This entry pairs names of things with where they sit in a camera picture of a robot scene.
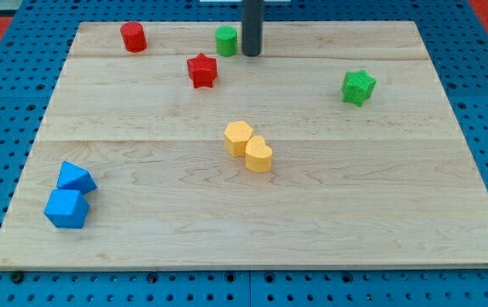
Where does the red star block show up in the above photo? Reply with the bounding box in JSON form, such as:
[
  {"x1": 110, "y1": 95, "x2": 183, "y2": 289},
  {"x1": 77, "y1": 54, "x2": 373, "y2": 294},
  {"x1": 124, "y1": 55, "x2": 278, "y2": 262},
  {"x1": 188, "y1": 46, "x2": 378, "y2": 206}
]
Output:
[{"x1": 187, "y1": 53, "x2": 218, "y2": 89}]

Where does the green star block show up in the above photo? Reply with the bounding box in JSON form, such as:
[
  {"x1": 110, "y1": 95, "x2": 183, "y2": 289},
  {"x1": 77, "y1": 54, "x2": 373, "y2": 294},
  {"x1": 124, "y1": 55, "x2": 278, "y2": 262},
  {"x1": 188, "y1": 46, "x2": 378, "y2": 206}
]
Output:
[{"x1": 341, "y1": 70, "x2": 376, "y2": 107}]

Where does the yellow heart block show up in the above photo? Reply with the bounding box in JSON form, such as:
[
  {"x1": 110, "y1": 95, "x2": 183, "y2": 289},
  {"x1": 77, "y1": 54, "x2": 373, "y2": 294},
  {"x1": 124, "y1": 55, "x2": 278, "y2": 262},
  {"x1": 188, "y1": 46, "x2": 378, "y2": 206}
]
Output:
[{"x1": 245, "y1": 136, "x2": 273, "y2": 172}]

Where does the yellow hexagon block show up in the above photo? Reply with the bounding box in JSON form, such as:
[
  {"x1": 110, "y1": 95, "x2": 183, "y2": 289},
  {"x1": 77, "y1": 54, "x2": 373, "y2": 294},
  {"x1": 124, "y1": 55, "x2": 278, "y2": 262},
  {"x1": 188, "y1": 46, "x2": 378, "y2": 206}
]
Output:
[{"x1": 224, "y1": 121, "x2": 253, "y2": 157}]

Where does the light wooden board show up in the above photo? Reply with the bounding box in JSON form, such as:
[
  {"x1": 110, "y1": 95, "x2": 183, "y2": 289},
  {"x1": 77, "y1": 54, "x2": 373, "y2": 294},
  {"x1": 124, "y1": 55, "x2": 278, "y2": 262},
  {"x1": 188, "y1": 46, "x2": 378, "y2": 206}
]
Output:
[{"x1": 0, "y1": 21, "x2": 488, "y2": 271}]

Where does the green cylinder block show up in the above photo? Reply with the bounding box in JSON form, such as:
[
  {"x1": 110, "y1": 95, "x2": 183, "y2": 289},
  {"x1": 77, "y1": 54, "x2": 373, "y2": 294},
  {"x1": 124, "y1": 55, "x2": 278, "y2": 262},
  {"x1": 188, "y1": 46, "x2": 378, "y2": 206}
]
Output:
[{"x1": 215, "y1": 26, "x2": 238, "y2": 57}]

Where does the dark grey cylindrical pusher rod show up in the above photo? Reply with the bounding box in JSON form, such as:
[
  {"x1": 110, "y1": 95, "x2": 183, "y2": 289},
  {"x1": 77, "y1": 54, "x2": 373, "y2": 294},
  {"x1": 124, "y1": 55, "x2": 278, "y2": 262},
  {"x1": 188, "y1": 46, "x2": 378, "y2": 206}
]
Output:
[{"x1": 241, "y1": 0, "x2": 264, "y2": 57}]

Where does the red cylinder block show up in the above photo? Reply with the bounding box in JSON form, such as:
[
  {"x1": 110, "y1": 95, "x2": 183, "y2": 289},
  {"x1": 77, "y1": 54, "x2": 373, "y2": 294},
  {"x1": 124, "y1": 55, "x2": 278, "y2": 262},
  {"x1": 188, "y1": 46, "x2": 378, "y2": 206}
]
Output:
[{"x1": 119, "y1": 21, "x2": 147, "y2": 53}]

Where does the blue triangle block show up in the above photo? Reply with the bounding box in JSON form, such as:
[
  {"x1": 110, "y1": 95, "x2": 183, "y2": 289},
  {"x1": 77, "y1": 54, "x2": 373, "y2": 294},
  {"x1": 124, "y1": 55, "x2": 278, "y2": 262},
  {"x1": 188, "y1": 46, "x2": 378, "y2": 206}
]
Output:
[{"x1": 56, "y1": 161, "x2": 97, "y2": 194}]

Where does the blue cube block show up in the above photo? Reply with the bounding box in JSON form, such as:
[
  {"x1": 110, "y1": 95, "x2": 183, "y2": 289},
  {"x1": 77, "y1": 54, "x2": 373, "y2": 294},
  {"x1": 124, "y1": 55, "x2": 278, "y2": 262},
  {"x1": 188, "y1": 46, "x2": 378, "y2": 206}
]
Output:
[{"x1": 44, "y1": 189, "x2": 90, "y2": 229}]

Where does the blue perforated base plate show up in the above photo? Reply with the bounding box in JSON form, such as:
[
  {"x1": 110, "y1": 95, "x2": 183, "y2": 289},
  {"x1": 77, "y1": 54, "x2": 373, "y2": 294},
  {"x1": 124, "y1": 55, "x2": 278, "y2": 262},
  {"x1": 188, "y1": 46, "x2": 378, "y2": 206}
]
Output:
[{"x1": 0, "y1": 0, "x2": 488, "y2": 306}]

